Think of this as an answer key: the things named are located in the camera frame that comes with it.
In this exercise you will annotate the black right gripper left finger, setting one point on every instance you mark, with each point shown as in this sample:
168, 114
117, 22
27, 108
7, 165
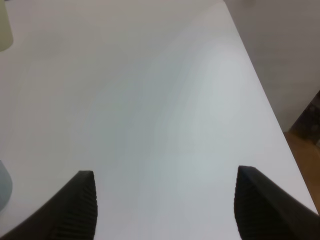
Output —
71, 214

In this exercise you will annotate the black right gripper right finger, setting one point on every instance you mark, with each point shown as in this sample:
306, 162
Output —
264, 211

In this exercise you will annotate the teal plastic cup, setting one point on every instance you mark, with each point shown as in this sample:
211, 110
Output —
6, 186

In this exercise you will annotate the pale green plastic cup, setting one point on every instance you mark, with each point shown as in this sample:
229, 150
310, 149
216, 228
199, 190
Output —
6, 36

